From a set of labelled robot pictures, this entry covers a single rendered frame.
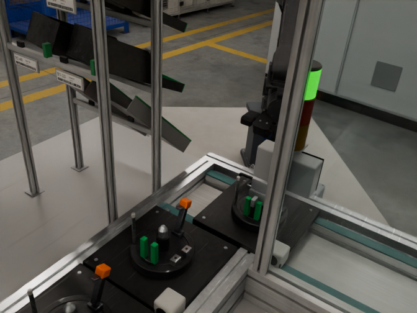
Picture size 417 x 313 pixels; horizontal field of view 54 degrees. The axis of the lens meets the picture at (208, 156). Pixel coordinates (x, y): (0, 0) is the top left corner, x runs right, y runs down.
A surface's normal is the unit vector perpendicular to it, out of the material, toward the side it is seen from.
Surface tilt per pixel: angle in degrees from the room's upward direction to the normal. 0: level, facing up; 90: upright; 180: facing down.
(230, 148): 0
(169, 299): 0
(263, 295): 90
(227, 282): 0
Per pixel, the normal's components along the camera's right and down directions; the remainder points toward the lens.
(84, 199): 0.07, -0.84
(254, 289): -0.56, 0.41
